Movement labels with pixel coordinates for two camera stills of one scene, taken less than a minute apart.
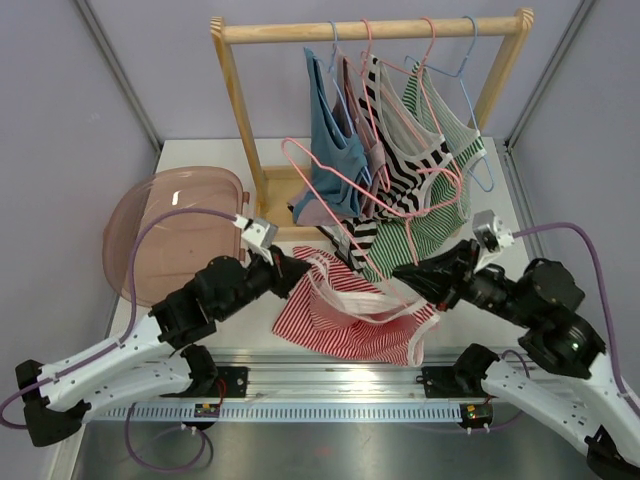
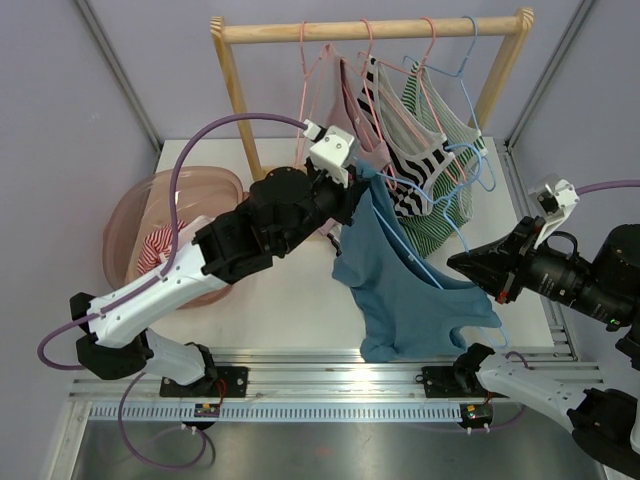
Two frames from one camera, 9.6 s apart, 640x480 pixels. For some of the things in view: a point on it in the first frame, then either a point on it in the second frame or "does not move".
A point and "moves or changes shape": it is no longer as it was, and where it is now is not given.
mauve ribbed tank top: [308, 210] does not move
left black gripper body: [258, 277] -> [332, 195]
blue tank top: [338, 165] moves or changes shape
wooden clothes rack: [277, 187] does not move
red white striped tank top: [334, 308] -> [157, 247]
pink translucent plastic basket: [176, 248] does not move
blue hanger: [343, 101] -> [437, 200]
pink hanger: [431, 189] -> [305, 73]
